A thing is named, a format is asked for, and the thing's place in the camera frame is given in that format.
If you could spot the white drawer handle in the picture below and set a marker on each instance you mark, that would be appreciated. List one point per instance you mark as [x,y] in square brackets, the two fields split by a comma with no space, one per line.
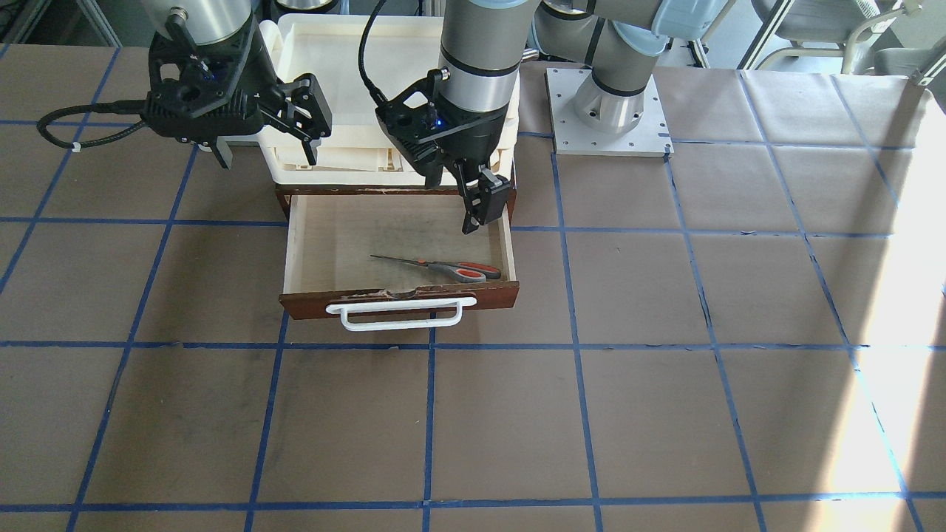
[403,312]

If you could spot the grey orange scissors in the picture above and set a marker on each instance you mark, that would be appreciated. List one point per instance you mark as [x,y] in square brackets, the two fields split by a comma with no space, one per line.
[463,272]

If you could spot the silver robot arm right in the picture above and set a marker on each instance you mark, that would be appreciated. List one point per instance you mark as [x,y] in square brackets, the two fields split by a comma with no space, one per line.
[212,77]

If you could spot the brown wooden drawer cabinet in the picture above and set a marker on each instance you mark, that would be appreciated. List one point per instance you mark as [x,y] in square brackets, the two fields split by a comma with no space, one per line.
[284,192]

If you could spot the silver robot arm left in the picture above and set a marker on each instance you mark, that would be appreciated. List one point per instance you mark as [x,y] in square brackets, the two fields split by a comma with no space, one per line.
[481,49]

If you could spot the wooden drawer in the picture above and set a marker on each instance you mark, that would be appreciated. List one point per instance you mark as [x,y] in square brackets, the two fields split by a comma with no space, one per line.
[346,249]

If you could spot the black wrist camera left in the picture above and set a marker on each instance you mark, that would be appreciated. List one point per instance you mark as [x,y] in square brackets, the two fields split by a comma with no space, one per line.
[401,118]

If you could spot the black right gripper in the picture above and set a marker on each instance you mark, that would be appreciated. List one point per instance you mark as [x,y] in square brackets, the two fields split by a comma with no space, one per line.
[257,83]

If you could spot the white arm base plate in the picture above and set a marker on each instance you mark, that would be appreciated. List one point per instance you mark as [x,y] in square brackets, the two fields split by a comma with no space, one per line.
[592,122]

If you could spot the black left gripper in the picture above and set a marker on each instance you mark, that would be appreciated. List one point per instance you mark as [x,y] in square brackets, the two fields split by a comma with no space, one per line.
[473,142]

